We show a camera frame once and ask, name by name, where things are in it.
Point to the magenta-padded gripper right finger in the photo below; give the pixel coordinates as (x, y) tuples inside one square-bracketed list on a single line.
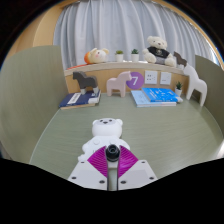
[(136, 175)]

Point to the bright blue book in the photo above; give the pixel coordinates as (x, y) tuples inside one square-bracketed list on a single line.
[(160, 95)]

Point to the small potted plant white pot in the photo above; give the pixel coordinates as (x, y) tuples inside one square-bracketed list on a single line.
[(178, 91), (135, 58), (119, 58)]

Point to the small dark horse figure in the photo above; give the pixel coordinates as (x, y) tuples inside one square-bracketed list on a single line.
[(180, 59)]

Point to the pink horse figure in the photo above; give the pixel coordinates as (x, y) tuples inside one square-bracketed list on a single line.
[(118, 83)]

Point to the white bear-shaped power strip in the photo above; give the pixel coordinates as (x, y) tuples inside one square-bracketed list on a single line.
[(106, 131)]

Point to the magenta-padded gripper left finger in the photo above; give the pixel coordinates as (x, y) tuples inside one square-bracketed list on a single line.
[(88, 175)]

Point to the round purple number sign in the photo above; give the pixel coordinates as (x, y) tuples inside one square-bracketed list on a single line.
[(136, 81)]

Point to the grey white curtain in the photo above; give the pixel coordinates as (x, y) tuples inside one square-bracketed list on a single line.
[(116, 23)]

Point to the grey horse figure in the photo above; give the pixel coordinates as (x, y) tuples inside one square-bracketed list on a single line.
[(86, 80)]

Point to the white wall socket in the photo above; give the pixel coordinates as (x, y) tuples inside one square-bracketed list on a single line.
[(151, 77)]

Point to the large white horse figure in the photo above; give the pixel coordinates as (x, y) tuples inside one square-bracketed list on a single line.
[(195, 81)]

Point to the wooden ledge shelf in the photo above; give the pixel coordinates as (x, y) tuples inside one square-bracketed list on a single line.
[(102, 78)]

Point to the cream and orange plush toy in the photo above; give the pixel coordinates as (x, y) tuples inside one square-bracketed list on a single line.
[(97, 56)]

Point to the navy blue book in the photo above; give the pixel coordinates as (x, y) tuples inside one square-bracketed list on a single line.
[(78, 99)]

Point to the light blue book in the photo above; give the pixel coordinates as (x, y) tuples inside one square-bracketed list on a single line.
[(138, 99)]

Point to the green desk partition panel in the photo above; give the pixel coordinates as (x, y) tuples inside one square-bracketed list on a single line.
[(213, 86), (30, 100)]

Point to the small black charger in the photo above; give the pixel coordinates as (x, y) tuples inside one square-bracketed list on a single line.
[(113, 151)]

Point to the cream teddy bear black shirt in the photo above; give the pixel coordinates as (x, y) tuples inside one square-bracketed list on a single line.
[(157, 46)]

